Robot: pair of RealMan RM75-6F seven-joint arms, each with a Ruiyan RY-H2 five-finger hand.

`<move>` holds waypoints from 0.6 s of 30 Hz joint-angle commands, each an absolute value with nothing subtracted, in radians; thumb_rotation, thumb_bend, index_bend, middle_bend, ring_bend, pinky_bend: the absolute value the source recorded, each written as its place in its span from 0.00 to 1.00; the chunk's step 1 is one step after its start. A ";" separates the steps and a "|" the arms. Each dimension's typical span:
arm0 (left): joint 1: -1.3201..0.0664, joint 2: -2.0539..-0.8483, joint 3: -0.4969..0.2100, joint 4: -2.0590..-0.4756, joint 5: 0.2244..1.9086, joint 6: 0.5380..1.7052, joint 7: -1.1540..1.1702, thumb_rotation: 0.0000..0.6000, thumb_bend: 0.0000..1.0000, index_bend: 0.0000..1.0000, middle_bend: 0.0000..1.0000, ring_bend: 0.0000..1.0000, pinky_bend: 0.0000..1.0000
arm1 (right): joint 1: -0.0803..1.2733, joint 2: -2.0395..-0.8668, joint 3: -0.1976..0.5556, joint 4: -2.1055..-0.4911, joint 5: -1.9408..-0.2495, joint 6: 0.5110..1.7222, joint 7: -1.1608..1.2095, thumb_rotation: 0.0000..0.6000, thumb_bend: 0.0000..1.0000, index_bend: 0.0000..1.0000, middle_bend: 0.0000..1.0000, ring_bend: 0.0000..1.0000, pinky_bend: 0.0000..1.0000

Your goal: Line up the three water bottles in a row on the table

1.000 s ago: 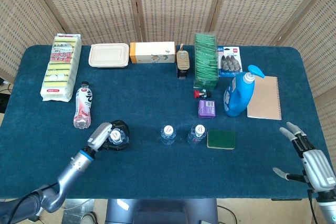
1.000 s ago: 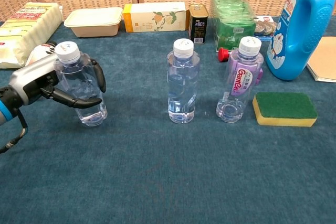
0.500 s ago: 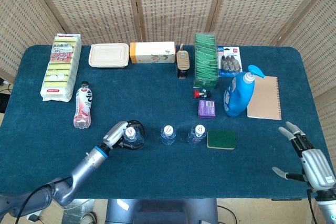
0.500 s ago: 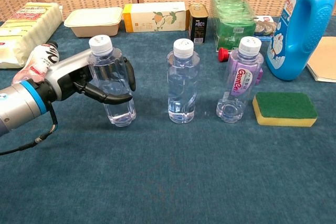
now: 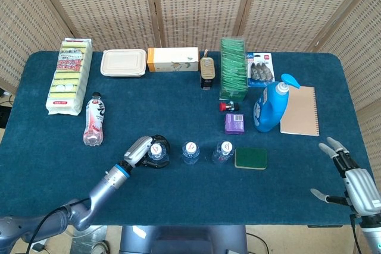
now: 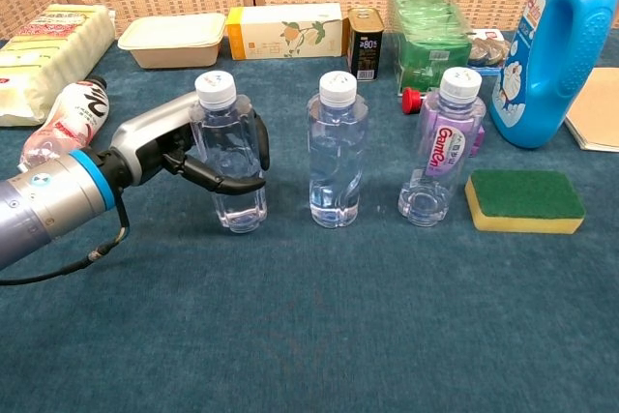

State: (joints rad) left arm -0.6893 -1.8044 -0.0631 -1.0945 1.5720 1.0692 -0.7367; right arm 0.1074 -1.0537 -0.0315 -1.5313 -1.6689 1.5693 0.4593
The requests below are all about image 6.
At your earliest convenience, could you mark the kraft spiral notebook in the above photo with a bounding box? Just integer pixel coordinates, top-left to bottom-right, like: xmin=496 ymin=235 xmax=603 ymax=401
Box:
xmin=564 ymin=67 xmax=619 ymax=153

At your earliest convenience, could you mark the white orange cardboard box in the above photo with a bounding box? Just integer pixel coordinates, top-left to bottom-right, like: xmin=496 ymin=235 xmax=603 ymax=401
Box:
xmin=225 ymin=2 xmax=350 ymax=62

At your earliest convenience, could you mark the small red capped bottle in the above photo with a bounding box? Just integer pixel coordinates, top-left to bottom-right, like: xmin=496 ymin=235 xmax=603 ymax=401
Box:
xmin=401 ymin=87 xmax=427 ymax=116

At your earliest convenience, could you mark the blue table cloth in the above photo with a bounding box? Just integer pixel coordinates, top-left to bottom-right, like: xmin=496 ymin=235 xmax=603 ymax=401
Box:
xmin=0 ymin=28 xmax=619 ymax=413

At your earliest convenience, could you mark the blue detergent bottle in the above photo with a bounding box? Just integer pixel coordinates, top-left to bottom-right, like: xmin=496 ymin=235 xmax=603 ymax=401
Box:
xmin=488 ymin=0 xmax=619 ymax=150

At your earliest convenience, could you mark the blue blister pack of clips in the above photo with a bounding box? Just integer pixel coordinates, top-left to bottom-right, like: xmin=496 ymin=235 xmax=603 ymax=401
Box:
xmin=466 ymin=28 xmax=512 ymax=76

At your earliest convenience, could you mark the small brown brush pack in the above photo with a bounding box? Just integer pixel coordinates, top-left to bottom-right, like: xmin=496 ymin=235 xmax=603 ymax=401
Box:
xmin=346 ymin=7 xmax=386 ymax=83

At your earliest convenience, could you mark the green yellow scouring sponge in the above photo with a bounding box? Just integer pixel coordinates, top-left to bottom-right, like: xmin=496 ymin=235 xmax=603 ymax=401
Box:
xmin=464 ymin=169 xmax=587 ymax=235

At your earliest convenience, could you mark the pink white drink bottle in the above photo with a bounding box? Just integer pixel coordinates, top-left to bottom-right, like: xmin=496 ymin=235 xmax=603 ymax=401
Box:
xmin=18 ymin=74 xmax=110 ymax=173

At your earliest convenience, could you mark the clear box of green sachets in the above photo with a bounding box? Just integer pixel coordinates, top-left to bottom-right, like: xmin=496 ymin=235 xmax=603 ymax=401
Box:
xmin=388 ymin=0 xmax=473 ymax=98

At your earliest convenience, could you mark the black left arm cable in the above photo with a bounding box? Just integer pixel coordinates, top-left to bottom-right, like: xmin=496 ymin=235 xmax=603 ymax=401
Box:
xmin=0 ymin=199 xmax=132 ymax=287

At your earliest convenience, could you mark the beige lidded food container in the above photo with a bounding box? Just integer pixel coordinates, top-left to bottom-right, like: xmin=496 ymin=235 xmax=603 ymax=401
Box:
xmin=117 ymin=12 xmax=227 ymax=70

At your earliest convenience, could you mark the yellow sponge multipack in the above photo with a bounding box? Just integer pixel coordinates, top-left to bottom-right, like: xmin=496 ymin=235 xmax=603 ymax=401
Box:
xmin=0 ymin=3 xmax=116 ymax=128

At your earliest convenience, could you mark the clear water bottle purple label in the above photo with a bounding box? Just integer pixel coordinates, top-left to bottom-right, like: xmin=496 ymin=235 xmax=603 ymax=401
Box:
xmin=398 ymin=67 xmax=486 ymax=228

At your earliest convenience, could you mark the clear water bottle white cap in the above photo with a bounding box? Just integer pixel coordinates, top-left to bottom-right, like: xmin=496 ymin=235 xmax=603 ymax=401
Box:
xmin=307 ymin=70 xmax=368 ymax=230
xmin=189 ymin=70 xmax=269 ymax=234

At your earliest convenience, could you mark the purple small box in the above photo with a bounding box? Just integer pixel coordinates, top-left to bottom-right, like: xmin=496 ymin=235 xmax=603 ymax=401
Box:
xmin=464 ymin=112 xmax=486 ymax=159

